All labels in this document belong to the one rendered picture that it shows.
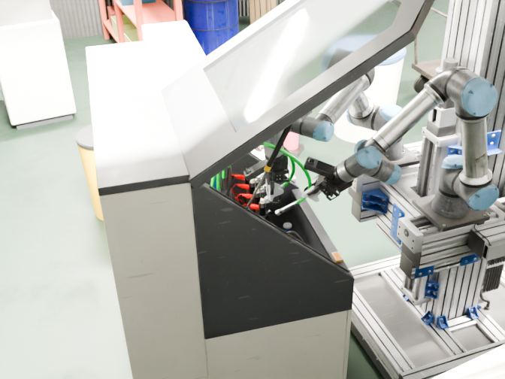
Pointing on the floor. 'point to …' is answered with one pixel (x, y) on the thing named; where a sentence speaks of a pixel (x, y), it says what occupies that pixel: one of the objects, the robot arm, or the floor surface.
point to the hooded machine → (33, 65)
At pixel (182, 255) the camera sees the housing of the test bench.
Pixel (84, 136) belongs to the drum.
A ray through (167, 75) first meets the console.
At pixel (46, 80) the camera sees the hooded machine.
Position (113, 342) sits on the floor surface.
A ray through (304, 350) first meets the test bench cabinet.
